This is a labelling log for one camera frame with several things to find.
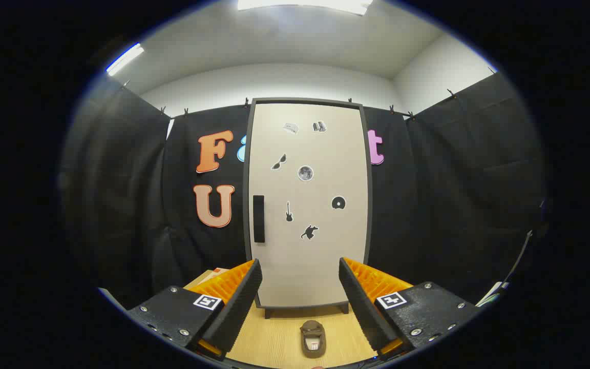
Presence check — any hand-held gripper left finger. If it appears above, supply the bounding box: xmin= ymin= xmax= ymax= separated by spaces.
xmin=127 ymin=259 xmax=263 ymax=362

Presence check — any wide ceiling light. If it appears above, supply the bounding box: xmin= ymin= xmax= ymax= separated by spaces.
xmin=237 ymin=0 xmax=373 ymax=16

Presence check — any long ceiling light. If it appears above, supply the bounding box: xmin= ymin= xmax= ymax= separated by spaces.
xmin=106 ymin=44 xmax=144 ymax=76

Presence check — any black door handle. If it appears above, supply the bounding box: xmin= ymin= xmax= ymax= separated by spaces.
xmin=253 ymin=195 xmax=265 ymax=243

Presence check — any black backdrop cloth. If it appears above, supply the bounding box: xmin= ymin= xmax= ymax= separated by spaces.
xmin=59 ymin=72 xmax=549 ymax=308

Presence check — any dark grey shoe cabinet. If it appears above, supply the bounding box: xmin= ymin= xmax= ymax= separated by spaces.
xmin=243 ymin=97 xmax=373 ymax=319

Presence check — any brown fuzzy shoe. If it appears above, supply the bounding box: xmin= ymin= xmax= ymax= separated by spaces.
xmin=300 ymin=320 xmax=326 ymax=358

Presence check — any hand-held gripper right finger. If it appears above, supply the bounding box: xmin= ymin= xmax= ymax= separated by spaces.
xmin=339 ymin=257 xmax=481 ymax=359

